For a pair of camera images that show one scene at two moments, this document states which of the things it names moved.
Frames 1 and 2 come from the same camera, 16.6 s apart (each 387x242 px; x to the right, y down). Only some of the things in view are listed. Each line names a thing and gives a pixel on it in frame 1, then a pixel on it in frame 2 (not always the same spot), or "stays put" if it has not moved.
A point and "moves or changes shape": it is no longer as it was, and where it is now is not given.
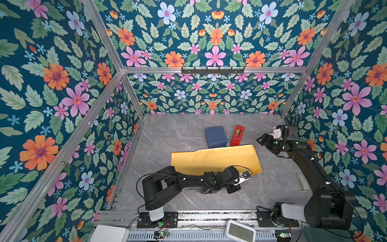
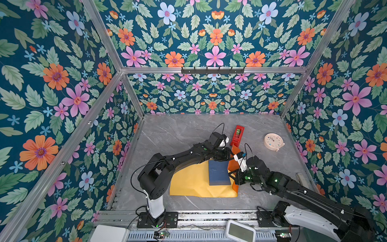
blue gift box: (216, 137) moves or changes shape
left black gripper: (237, 188) → (227, 155)
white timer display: (237, 231) stays put
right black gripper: (270, 138) → (237, 178)
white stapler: (302, 183) stays put
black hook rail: (212, 71) stays put
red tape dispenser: (237, 137) stays put
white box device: (105, 233) stays put
